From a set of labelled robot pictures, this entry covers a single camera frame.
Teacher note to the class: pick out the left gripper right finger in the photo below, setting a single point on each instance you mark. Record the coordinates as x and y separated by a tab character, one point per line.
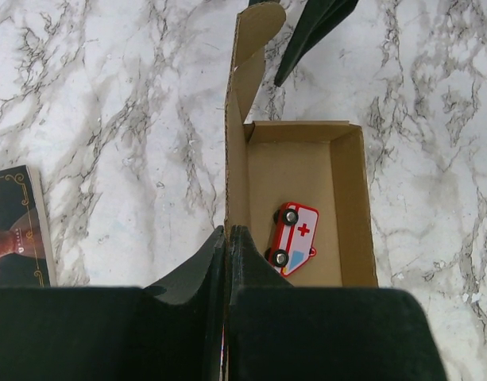
275	331

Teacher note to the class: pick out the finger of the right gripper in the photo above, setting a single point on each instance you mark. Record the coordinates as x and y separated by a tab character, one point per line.
319	17

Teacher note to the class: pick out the dark paperback book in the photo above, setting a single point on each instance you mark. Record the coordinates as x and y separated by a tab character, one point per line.
26	258

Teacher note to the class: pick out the red toy ambulance car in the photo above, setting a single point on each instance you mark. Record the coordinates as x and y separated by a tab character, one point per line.
292	242

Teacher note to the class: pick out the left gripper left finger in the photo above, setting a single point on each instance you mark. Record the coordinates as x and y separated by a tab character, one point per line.
170	330

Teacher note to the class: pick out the cardboard box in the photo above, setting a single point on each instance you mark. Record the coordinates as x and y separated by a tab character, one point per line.
320	164

